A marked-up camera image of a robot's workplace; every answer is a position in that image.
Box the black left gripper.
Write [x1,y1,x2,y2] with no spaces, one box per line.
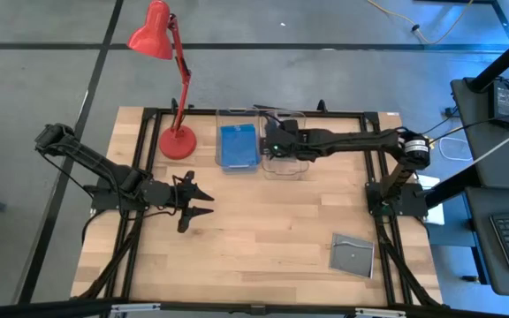
[165,170,216,234]

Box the blue jewel case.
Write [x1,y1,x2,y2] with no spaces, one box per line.
[218,124,261,168]

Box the grey jewel case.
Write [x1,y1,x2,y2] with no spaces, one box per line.
[328,232,376,280]

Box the clear plastic bin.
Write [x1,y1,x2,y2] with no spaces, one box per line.
[259,110,311,181]
[214,108,263,175]

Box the red desk lamp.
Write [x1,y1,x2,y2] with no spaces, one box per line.
[125,0,198,161]

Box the white paper sheet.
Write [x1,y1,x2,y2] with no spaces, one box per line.
[413,173,445,225]

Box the black diagonal rig pole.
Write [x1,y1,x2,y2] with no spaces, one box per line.
[468,26,509,94]
[422,165,481,208]

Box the black rig crossbar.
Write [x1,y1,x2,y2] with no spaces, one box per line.
[0,298,509,318]

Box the dark grey side desk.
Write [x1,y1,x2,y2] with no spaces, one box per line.
[451,77,509,189]
[464,185,509,298]

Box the black power adapter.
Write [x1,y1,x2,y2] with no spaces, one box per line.
[487,80,509,130]

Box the black aluminium table frame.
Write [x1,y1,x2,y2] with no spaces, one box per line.
[72,105,448,308]

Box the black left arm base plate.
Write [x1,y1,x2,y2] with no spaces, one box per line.
[89,176,152,212]

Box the silver metal bracket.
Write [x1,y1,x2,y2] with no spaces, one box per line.
[354,307,406,318]
[110,302,162,315]

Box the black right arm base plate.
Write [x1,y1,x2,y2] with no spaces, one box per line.
[366,179,429,218]

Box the white cable loop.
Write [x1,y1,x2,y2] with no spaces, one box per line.
[438,136,474,163]

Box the yellow floor cable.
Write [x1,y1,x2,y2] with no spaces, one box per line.
[364,0,475,45]

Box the light grey cable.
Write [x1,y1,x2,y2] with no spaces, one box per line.
[470,127,509,167]

